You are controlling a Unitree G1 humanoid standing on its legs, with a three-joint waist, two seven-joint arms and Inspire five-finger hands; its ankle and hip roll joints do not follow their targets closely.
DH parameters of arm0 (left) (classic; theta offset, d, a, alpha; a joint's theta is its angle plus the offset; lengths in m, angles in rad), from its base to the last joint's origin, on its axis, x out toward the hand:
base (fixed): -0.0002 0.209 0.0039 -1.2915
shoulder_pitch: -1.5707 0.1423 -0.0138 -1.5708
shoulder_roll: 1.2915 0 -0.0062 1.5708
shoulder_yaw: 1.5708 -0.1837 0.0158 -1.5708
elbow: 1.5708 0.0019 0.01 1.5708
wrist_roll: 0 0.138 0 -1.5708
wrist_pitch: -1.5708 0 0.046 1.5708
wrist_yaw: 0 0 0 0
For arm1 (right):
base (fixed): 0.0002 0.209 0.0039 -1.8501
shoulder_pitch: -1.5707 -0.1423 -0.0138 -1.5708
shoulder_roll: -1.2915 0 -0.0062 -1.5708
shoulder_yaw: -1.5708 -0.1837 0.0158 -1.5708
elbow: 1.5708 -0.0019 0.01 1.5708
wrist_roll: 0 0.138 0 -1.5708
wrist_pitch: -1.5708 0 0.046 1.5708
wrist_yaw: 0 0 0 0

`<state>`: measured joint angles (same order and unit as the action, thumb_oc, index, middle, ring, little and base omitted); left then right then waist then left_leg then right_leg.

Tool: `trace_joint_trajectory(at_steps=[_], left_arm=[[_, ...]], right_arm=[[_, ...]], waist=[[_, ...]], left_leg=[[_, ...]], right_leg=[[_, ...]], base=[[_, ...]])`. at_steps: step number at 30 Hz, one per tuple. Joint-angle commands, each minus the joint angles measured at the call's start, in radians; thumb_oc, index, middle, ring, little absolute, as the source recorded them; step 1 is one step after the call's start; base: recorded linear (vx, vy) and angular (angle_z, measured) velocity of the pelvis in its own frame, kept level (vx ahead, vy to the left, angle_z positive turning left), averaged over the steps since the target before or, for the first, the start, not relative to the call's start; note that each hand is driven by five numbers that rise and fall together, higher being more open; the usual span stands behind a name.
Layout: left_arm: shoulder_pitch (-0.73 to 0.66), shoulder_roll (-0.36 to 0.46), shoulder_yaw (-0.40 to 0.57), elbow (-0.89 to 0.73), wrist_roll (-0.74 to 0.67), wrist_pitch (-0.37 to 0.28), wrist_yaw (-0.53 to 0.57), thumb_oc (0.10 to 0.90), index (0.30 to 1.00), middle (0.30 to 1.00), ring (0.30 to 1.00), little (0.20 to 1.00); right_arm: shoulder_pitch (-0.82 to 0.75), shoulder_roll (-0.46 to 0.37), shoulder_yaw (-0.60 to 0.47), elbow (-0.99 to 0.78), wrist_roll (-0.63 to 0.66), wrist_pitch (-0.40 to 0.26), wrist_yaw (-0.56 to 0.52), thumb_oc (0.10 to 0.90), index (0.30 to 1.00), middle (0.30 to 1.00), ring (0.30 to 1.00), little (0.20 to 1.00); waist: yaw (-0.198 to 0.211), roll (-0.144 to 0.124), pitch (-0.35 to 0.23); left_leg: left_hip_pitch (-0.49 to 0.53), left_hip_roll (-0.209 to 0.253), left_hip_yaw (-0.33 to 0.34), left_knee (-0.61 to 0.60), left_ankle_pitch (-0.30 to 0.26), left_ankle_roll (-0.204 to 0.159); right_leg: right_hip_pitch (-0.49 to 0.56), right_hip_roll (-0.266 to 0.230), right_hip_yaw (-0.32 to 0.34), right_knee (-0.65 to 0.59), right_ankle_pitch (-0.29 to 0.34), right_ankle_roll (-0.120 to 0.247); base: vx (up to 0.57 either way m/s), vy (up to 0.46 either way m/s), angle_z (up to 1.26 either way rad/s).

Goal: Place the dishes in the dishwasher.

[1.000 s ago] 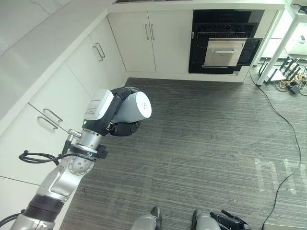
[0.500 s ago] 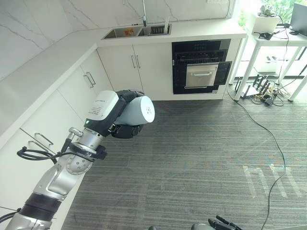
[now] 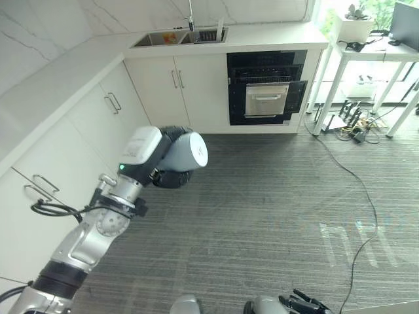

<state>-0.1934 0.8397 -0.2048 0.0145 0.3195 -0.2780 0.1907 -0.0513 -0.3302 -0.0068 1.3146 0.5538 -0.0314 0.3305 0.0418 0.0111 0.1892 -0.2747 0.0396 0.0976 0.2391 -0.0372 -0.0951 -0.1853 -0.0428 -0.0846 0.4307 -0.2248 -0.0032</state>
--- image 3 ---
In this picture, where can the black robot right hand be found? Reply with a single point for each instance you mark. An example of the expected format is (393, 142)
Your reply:
(302, 304)

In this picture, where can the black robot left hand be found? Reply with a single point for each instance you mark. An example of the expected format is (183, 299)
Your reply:
(144, 147)

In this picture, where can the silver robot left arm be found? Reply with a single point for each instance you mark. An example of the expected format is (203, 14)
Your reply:
(83, 243)

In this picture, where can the black built-in dishwasher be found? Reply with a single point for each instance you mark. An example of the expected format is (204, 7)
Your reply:
(262, 65)

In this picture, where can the silver robot right leg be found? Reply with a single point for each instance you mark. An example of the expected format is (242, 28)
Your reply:
(263, 305)

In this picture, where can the silver robot leg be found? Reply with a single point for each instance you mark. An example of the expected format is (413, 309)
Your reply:
(263, 305)
(186, 305)

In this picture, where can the white kitchen counter cabinet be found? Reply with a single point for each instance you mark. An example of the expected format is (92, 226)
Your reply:
(78, 68)

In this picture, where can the steel double sink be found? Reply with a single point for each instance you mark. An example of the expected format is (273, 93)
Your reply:
(154, 40)

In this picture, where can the silver robot left leg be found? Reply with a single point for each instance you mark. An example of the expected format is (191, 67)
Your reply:
(186, 305)

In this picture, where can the black dish rack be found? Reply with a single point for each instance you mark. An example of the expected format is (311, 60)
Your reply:
(206, 35)

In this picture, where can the chrome faucet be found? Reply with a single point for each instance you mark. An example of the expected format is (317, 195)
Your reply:
(190, 21)

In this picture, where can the white plate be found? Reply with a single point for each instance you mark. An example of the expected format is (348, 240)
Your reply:
(219, 29)

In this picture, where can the black power strip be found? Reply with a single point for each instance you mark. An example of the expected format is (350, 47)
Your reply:
(358, 135)

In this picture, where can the white flat device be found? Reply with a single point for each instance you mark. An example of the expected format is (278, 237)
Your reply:
(331, 122)

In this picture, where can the black rack stand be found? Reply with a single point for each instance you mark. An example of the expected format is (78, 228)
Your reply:
(351, 112)

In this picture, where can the black device on table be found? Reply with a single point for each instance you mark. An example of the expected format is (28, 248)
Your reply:
(352, 45)

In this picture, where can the white table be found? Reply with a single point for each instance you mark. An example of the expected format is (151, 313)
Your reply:
(357, 54)

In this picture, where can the white planter box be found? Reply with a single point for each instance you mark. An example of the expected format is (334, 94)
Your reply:
(353, 27)

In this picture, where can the green plant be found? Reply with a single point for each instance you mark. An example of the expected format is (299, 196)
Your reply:
(355, 11)

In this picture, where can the black monitor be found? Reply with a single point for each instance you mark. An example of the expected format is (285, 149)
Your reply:
(406, 24)

